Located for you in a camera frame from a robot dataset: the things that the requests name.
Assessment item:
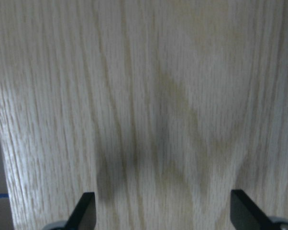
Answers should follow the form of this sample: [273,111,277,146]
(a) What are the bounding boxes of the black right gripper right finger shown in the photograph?
[230,190,278,230]

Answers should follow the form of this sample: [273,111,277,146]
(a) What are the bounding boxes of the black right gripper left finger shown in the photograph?
[65,192,97,230]

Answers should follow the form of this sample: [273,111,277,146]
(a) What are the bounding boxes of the light wooden drawer cabinet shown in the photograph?
[0,0,288,230]

